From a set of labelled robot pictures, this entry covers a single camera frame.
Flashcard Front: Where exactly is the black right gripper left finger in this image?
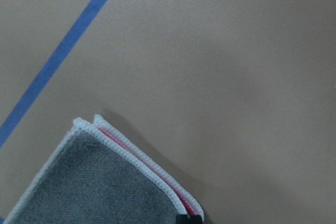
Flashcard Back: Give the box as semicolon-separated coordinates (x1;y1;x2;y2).
176;214;188;224

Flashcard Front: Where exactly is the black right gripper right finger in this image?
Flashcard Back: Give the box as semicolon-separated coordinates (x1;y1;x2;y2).
189;215;203;224

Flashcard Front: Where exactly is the pink and grey towel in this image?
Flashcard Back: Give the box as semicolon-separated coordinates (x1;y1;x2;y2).
4;114;205;223

